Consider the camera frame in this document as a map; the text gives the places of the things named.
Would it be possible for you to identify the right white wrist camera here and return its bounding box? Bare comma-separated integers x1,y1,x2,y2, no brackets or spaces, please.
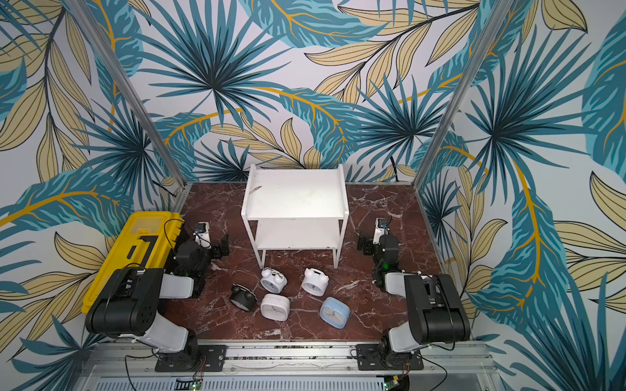
373,218,391,245

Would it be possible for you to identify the white square alarm clock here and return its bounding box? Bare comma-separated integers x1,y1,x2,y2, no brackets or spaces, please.
260,293,290,322

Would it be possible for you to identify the white matte twin-bell alarm clock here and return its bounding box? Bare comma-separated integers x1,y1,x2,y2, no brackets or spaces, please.
301,268,329,297

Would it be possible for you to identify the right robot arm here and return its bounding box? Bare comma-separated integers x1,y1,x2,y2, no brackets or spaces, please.
357,234,471,368

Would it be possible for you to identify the light blue square alarm clock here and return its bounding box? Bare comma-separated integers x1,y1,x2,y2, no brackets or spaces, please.
319,297,350,329

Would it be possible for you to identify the right aluminium frame post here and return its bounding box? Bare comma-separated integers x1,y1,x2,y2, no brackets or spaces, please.
413,0,513,192

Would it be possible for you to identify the left aluminium frame post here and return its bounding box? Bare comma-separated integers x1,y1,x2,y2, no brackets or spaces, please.
66,0,187,187

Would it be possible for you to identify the white chrome twin-bell alarm clock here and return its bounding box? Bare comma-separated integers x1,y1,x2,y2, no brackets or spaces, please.
261,267,288,294

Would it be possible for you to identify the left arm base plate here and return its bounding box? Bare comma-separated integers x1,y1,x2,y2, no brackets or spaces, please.
155,345,227,373

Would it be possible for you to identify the yellow plastic toolbox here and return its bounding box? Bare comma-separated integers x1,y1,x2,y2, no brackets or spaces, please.
82,211,184,314

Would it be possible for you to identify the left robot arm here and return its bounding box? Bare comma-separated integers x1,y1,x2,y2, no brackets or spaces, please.
86,235,230,371

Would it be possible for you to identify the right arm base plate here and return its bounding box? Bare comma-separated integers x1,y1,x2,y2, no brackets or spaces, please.
355,344,424,371

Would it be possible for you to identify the aluminium mounting rail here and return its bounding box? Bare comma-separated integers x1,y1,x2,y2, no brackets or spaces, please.
73,340,505,390

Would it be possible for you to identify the black twin-bell alarm clock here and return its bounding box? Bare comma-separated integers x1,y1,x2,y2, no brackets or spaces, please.
229,284,258,312

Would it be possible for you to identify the aluminium frame post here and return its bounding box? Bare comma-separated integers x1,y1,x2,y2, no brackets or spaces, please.
66,0,187,187
413,0,513,192

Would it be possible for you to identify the white two-tier shelf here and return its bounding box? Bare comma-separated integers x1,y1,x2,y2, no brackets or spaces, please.
241,165,350,269

